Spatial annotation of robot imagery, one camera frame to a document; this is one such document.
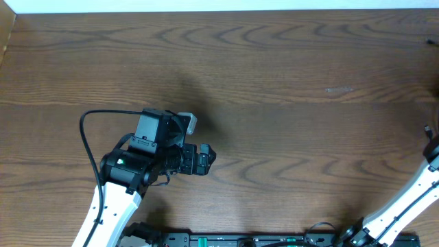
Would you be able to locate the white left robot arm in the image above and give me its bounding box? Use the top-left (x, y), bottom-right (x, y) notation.
top-left (73, 108), bottom-right (216, 246)

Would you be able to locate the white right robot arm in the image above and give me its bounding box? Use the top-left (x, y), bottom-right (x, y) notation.
top-left (336, 137), bottom-right (438, 247)

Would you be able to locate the brown cardboard panel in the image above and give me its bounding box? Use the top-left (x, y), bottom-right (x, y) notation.
top-left (0, 0), bottom-right (16, 63)

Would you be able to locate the black left camera cable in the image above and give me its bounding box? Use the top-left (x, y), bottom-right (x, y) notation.
top-left (78, 108), bottom-right (145, 247)

